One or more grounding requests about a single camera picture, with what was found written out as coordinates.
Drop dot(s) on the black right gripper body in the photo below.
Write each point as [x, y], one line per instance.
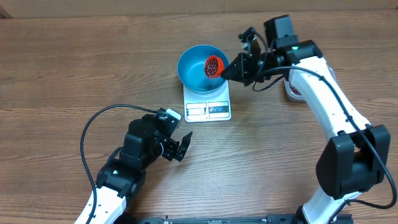
[249, 70]

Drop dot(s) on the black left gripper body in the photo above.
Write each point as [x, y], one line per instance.
[169, 149]

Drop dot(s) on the orange plastic measuring scoop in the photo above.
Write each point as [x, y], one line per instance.
[220, 65]

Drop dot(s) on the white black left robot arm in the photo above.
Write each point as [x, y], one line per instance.
[124, 173]

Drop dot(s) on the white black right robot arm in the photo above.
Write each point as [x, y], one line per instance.
[355, 155]

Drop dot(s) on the red adzuki beans in bowl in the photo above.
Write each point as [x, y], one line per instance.
[211, 67]

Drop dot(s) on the white digital kitchen scale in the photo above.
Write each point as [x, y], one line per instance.
[215, 106]

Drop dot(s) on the blue bowl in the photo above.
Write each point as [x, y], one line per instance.
[191, 69]

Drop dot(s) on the clear plastic bean container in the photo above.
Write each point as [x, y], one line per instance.
[292, 93]

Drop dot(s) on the red adzuki beans in container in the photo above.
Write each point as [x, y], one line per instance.
[293, 89]

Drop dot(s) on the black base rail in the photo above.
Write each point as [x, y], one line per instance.
[269, 219]

